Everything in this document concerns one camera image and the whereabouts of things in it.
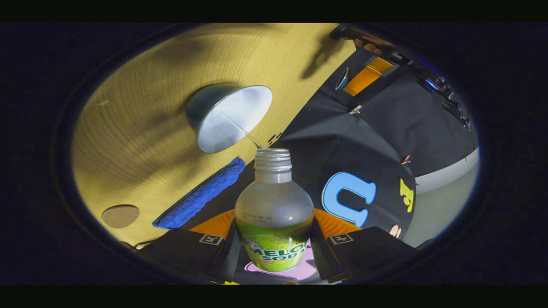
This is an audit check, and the black backdrop cloth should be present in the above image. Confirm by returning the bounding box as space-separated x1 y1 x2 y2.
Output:
188 47 478 285

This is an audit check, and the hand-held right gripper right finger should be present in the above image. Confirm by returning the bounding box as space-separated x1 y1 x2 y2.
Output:
310 208 416 283

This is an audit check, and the teal teacup lid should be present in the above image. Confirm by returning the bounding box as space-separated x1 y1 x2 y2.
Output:
335 67 350 91

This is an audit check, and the blue towel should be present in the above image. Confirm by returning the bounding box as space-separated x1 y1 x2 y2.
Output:
153 157 247 230

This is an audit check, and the white teal teacup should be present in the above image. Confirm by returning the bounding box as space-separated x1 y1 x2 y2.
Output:
185 84 273 154

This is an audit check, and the silver green label water bottle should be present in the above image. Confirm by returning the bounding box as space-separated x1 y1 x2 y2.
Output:
235 148 315 273

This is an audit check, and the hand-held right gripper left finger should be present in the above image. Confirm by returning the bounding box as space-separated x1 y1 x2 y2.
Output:
137 210 240 283

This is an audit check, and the round cork coaster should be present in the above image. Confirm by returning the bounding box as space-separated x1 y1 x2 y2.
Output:
101 204 140 229

